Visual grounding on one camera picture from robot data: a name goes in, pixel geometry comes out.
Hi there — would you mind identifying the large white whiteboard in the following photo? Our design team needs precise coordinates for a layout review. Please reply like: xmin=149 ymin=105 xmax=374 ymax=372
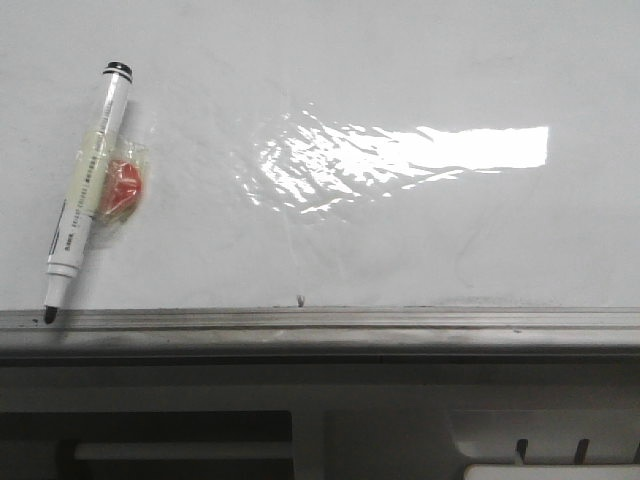
xmin=1 ymin=1 xmax=639 ymax=309

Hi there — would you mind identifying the white metal whiteboard stand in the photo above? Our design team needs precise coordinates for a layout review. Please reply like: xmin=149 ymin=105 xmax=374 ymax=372
xmin=1 ymin=358 xmax=639 ymax=479

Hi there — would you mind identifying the grey aluminium whiteboard tray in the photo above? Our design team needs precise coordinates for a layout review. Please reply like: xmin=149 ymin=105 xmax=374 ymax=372
xmin=1 ymin=306 xmax=639 ymax=364

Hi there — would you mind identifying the white whiteboard marker pen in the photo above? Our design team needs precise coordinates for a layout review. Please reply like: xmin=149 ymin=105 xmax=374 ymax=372
xmin=43 ymin=61 xmax=133 ymax=325

